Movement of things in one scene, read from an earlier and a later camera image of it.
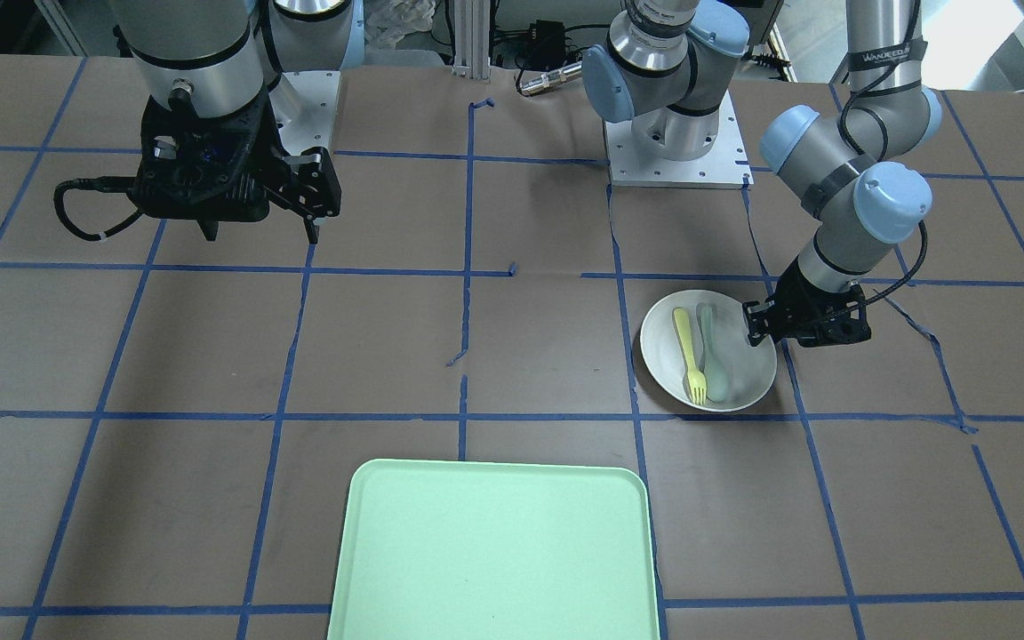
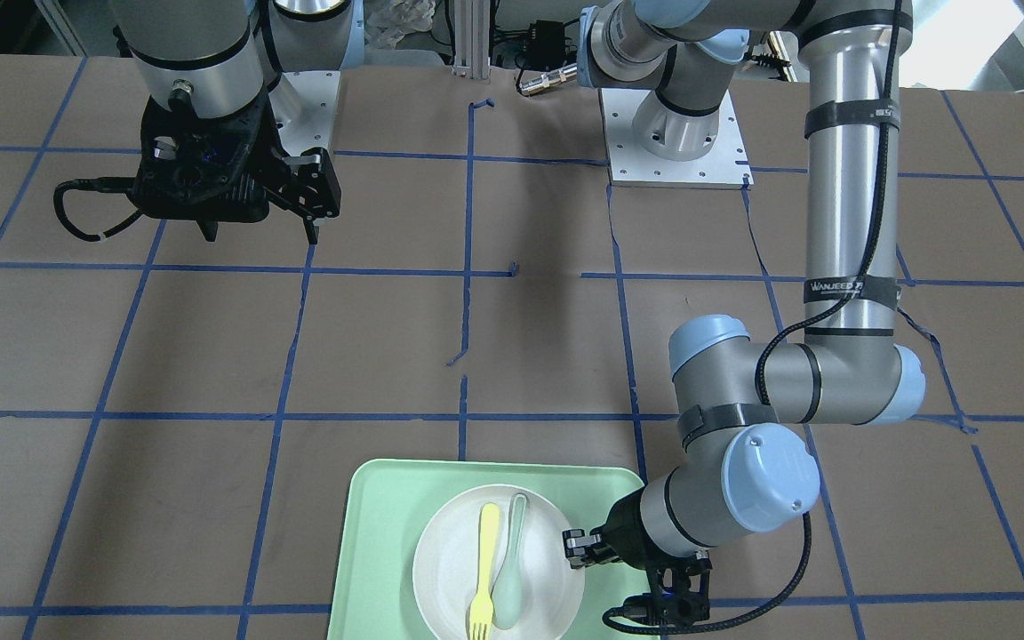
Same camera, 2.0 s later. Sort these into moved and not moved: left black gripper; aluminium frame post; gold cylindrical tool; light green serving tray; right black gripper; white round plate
Moved: left black gripper; white round plate
Not moved: aluminium frame post; light green serving tray; gold cylindrical tool; right black gripper
